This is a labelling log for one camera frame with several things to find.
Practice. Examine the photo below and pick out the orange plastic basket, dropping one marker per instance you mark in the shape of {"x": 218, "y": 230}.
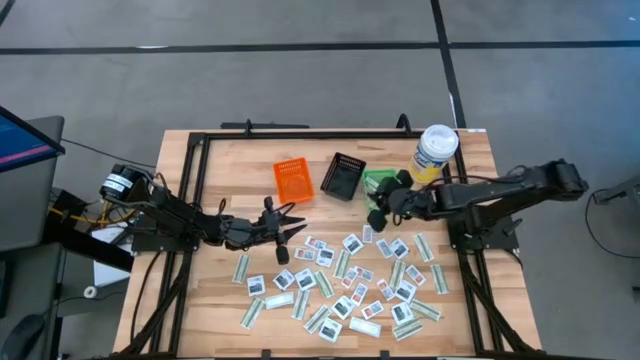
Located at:
{"x": 293, "y": 182}

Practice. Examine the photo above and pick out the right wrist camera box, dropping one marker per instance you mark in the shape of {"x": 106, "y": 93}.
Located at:
{"x": 412, "y": 200}

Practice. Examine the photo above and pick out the black plastic basket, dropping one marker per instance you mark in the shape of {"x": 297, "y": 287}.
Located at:
{"x": 343, "y": 177}

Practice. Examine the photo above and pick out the black computer mouse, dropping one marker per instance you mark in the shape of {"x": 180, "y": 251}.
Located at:
{"x": 20, "y": 337}

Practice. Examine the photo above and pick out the yellow Lysol wipes canister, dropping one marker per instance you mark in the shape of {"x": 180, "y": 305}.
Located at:
{"x": 434, "y": 150}

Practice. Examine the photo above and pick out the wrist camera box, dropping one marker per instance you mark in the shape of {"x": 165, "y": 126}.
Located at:
{"x": 261, "y": 229}
{"x": 412, "y": 200}

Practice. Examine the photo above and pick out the green plastic basket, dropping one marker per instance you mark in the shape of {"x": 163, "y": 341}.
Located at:
{"x": 372, "y": 175}

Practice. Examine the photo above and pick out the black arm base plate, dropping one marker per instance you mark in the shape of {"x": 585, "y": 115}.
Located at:
{"x": 500, "y": 235}
{"x": 150, "y": 242}

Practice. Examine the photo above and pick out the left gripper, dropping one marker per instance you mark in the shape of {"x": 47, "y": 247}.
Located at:
{"x": 282, "y": 255}

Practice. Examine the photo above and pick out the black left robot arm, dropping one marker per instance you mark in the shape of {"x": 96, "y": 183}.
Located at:
{"x": 170, "y": 215}

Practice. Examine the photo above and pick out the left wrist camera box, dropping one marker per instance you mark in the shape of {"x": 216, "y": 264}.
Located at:
{"x": 261, "y": 229}

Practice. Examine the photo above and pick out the white tape roll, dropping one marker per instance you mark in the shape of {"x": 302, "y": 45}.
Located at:
{"x": 85, "y": 292}

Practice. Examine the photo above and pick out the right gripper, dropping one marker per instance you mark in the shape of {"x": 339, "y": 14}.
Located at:
{"x": 376, "y": 220}

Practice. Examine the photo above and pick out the black side desk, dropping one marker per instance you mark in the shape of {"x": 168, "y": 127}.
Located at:
{"x": 75, "y": 245}

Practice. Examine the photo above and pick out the grey stand leg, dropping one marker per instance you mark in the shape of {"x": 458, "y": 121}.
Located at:
{"x": 620, "y": 192}

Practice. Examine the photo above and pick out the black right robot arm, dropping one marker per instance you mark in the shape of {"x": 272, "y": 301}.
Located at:
{"x": 500, "y": 192}

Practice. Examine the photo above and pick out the white paper sheet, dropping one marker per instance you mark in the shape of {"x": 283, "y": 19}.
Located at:
{"x": 107, "y": 275}

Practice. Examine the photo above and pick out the computer monitor blue screen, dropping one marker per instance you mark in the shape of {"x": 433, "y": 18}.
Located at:
{"x": 20, "y": 145}

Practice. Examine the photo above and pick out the plain white packet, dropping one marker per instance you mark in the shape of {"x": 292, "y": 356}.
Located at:
{"x": 364, "y": 327}
{"x": 279, "y": 300}

